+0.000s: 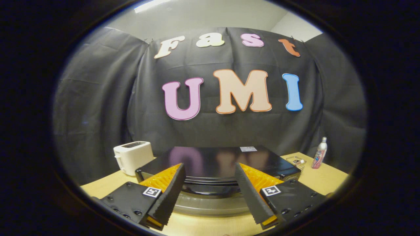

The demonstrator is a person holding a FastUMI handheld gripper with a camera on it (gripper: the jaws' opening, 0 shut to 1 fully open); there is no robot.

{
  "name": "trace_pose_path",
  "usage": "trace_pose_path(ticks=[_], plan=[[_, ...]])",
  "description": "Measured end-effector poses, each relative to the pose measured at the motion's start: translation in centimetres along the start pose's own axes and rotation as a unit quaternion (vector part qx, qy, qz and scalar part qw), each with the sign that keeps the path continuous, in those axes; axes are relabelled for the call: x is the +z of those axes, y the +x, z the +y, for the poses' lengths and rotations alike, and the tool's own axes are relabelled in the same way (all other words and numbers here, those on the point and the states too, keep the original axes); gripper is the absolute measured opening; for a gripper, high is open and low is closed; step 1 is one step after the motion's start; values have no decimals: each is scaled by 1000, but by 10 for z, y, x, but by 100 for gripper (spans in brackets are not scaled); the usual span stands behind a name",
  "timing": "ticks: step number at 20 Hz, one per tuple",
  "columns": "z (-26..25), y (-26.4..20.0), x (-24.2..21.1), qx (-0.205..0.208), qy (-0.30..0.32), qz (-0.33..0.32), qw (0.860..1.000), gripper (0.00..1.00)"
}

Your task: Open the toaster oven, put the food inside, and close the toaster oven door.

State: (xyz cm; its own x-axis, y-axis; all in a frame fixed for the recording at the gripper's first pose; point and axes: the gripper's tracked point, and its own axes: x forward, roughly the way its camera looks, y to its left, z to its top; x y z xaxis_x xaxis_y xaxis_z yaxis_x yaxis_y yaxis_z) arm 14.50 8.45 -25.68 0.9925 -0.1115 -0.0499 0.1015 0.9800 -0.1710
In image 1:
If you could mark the black backdrop cloth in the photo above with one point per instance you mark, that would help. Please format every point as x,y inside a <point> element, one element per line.
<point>210,98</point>

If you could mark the black toaster oven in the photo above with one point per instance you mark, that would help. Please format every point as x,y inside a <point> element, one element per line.
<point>215,164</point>

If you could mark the pink and white spray bottle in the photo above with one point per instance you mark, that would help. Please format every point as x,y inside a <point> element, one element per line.
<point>320,153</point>

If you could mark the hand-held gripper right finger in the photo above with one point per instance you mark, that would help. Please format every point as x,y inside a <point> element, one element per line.
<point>251,196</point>

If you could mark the white pop-up toaster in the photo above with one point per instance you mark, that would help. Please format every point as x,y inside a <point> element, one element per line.
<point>133,157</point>

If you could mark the clear plastic container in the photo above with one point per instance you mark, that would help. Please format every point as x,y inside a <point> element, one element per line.
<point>296,162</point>

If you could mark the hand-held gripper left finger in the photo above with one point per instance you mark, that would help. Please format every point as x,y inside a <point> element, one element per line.
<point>170,196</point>

